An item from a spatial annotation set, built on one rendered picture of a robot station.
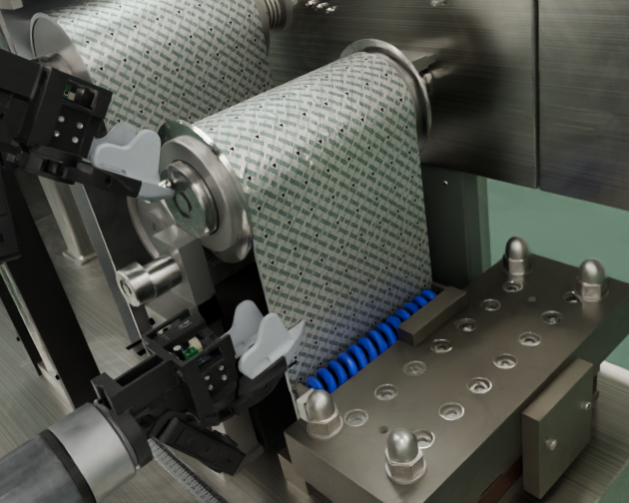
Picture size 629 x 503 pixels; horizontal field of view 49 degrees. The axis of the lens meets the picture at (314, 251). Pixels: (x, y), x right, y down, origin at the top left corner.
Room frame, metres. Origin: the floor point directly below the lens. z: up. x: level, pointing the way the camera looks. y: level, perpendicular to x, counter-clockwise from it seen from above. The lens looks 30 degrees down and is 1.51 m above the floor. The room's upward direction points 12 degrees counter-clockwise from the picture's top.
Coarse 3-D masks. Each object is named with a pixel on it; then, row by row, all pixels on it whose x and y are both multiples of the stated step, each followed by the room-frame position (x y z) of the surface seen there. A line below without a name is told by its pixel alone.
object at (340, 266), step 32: (416, 160) 0.69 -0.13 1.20; (352, 192) 0.63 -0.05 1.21; (384, 192) 0.66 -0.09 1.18; (416, 192) 0.69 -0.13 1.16; (320, 224) 0.60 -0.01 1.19; (352, 224) 0.63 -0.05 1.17; (384, 224) 0.66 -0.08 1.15; (416, 224) 0.69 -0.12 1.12; (256, 256) 0.56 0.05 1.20; (288, 256) 0.58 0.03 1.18; (320, 256) 0.60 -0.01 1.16; (352, 256) 0.62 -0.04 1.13; (384, 256) 0.65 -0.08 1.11; (416, 256) 0.68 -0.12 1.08; (288, 288) 0.57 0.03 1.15; (320, 288) 0.59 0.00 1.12; (352, 288) 0.62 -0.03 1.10; (384, 288) 0.65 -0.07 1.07; (416, 288) 0.68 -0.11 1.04; (288, 320) 0.57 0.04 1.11; (320, 320) 0.59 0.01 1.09; (352, 320) 0.62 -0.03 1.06; (384, 320) 0.64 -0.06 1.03; (320, 352) 0.58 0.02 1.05; (288, 384) 0.56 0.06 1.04
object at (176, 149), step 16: (176, 144) 0.60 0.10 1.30; (192, 144) 0.59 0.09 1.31; (160, 160) 0.63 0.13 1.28; (176, 160) 0.61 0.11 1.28; (192, 160) 0.58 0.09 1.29; (208, 160) 0.57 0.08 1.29; (160, 176) 0.64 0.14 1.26; (208, 176) 0.57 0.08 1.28; (224, 192) 0.56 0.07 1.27; (224, 208) 0.56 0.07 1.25; (224, 224) 0.56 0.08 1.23; (208, 240) 0.59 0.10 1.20; (224, 240) 0.57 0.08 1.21
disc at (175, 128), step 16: (160, 128) 0.63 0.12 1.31; (176, 128) 0.61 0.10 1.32; (192, 128) 0.59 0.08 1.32; (208, 144) 0.57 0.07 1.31; (224, 160) 0.56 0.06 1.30; (224, 176) 0.56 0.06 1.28; (240, 192) 0.55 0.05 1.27; (240, 208) 0.55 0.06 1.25; (240, 224) 0.55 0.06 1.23; (240, 240) 0.56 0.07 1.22; (224, 256) 0.59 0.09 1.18; (240, 256) 0.57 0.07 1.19
